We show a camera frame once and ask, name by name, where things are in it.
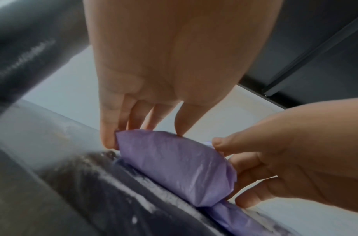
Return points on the person's left hand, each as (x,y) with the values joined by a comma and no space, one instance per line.
(173,57)

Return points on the purple plastic package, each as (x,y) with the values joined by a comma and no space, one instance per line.
(237,219)
(173,161)

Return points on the dark metal shelf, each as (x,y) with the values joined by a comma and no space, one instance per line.
(79,196)

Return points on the person's right hand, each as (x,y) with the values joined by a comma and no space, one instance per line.
(307,156)

